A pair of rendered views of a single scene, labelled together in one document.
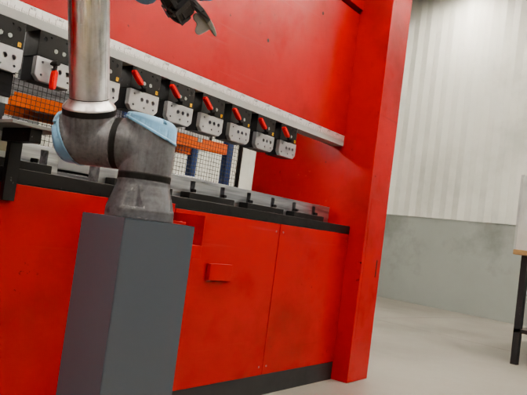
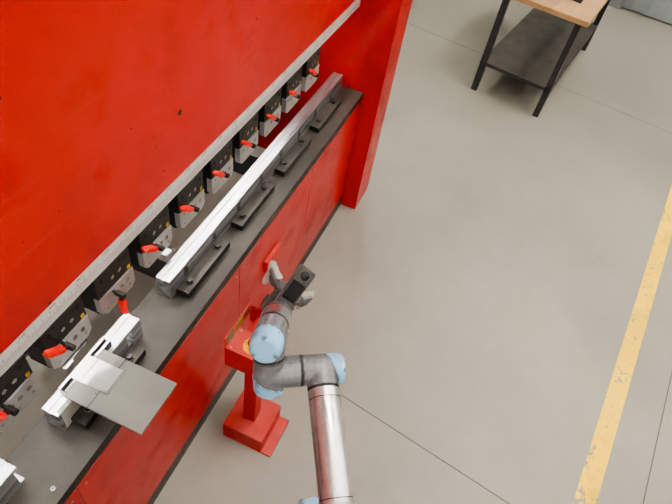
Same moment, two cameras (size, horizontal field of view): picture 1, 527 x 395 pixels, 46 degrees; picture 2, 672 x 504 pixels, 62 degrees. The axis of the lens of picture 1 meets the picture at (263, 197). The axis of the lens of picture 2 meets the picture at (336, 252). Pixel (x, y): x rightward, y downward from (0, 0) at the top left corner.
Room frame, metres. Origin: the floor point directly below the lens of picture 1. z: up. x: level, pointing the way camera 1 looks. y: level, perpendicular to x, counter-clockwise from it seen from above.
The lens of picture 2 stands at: (0.96, 0.55, 2.59)
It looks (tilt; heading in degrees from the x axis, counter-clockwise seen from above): 47 degrees down; 337
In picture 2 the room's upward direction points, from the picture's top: 12 degrees clockwise
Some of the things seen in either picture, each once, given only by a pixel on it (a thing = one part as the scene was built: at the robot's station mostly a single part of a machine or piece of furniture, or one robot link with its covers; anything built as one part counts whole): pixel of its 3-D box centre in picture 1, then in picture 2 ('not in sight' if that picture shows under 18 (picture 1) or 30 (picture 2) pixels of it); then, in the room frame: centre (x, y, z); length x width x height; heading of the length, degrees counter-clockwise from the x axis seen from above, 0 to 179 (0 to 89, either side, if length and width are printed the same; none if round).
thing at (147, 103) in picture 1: (137, 92); (181, 196); (2.40, 0.54, 1.26); 0.15 x 0.09 x 0.17; 143
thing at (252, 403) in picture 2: not in sight; (253, 385); (2.12, 0.31, 0.39); 0.06 x 0.06 x 0.54; 53
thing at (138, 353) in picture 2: (5, 162); (110, 384); (1.93, 0.81, 0.89); 0.30 x 0.05 x 0.03; 143
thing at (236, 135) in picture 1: (234, 125); (263, 110); (2.88, 0.18, 1.26); 0.15 x 0.09 x 0.17; 143
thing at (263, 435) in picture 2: not in sight; (256, 422); (2.10, 0.29, 0.06); 0.25 x 0.20 x 0.12; 53
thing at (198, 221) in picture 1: (166, 228); (256, 340); (2.12, 0.31, 0.75); 0.20 x 0.16 x 0.18; 143
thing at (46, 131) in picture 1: (15, 127); (122, 390); (1.85, 0.76, 1.00); 0.26 x 0.18 x 0.01; 53
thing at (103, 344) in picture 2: not in sight; (86, 365); (1.96, 0.87, 0.99); 0.20 x 0.03 x 0.03; 143
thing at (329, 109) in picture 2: (305, 216); (325, 114); (3.35, -0.24, 0.89); 0.30 x 0.05 x 0.03; 143
